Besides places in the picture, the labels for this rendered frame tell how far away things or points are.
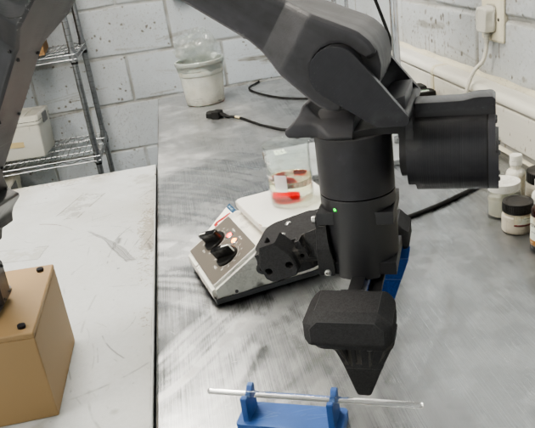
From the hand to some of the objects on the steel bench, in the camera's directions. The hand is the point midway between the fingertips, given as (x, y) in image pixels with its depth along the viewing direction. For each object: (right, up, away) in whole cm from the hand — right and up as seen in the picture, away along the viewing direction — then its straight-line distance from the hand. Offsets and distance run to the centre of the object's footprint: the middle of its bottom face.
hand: (368, 324), depth 55 cm
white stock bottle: (+32, +7, +35) cm, 48 cm away
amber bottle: (+28, +5, +31) cm, 42 cm away
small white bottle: (+34, +12, +47) cm, 60 cm away
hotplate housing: (-7, +2, +37) cm, 38 cm away
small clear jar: (+26, +9, +42) cm, 51 cm away
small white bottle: (+29, +11, +46) cm, 56 cm away
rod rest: (-6, -10, +7) cm, 14 cm away
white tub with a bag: (-26, +42, +139) cm, 148 cm away
